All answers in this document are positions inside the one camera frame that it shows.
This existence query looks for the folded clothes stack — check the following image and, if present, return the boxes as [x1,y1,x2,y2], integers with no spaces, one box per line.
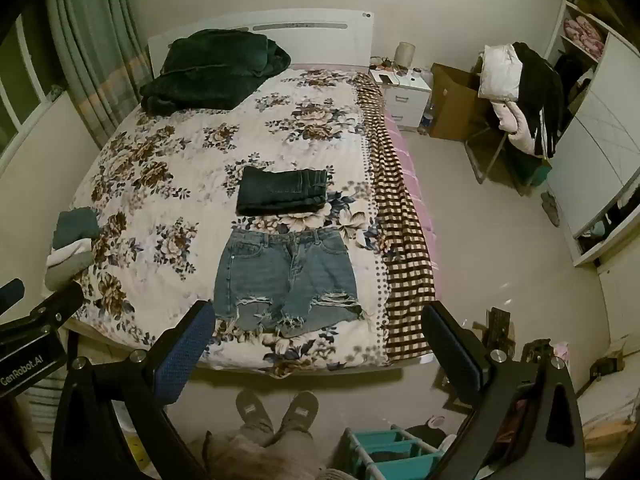
[44,207,101,292]

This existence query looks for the white nightstand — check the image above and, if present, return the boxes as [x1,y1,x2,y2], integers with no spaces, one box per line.
[370,68,432,129]

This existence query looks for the checkered brown blanket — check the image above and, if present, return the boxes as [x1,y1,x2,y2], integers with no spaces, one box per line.
[354,73,435,362]

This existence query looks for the green striped curtain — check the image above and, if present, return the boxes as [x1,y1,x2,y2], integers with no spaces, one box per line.
[46,0,152,146]

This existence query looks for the floral bed cover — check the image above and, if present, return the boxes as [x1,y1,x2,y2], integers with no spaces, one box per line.
[74,68,388,376]

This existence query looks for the folded dark pants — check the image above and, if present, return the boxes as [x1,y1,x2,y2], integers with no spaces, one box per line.
[236,166,328,216]

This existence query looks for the teal storage rack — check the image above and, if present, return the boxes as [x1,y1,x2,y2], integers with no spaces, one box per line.
[344,426,444,480]

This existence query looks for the chair with clothes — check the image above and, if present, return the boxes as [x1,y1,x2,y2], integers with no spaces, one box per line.
[463,41,564,194]

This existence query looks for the grey slipper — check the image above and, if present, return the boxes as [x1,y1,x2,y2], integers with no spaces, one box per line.
[235,389,273,434]
[280,391,319,432]

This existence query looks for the dark green blanket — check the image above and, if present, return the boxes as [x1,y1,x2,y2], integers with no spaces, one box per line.
[140,29,291,116]

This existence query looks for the blue denim shorts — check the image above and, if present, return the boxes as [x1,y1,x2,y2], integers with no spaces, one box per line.
[213,228,362,338]

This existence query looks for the white headboard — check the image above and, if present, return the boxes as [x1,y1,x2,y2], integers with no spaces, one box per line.
[148,8,374,75]

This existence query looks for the right grey slipper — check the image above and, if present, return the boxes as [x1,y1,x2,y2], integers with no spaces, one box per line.
[280,391,319,432]

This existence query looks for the cardboard box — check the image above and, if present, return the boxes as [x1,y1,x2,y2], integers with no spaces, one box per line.
[430,63,490,142]

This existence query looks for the beige jar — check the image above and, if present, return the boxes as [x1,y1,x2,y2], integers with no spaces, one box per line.
[394,41,416,68]

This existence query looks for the left grey slipper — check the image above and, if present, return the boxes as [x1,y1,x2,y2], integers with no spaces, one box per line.
[235,389,273,434]

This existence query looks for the white wardrobe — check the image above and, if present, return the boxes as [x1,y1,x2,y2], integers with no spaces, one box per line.
[544,0,639,266]

